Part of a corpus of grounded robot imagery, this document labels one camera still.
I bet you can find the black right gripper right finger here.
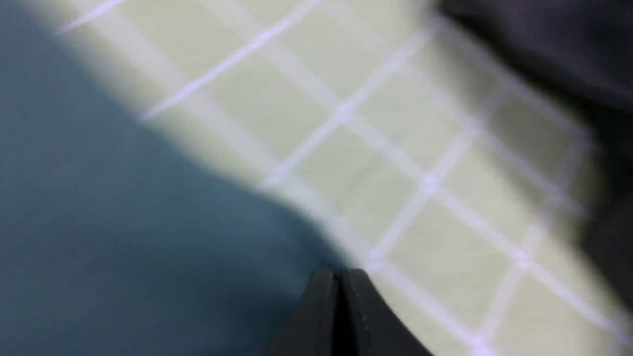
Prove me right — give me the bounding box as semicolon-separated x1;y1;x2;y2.
341;269;432;356

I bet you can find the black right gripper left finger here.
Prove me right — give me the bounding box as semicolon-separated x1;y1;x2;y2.
265;269;339;356

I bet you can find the green long sleeve shirt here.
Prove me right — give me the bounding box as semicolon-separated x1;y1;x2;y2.
0;0;345;356

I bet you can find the green checkered tablecloth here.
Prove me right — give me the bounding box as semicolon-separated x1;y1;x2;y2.
25;0;632;356

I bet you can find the dark grey clothes pile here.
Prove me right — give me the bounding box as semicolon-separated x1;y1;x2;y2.
439;0;633;309

